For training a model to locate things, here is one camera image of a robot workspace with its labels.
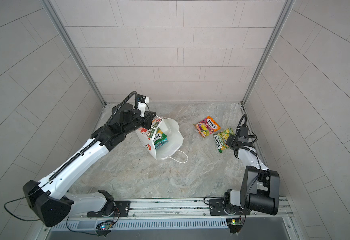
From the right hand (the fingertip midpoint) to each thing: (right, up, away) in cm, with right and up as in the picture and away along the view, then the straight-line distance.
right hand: (232, 137), depth 91 cm
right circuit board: (-6, -37, -23) cm, 44 cm away
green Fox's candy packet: (-43, 0, -6) cm, 44 cm away
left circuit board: (-64, -34, -27) cm, 78 cm away
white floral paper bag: (-38, +5, +5) cm, 39 cm away
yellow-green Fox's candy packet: (-7, -1, 0) cm, 7 cm away
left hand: (-42, +16, -21) cm, 50 cm away
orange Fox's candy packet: (-14, +6, +8) cm, 17 cm away
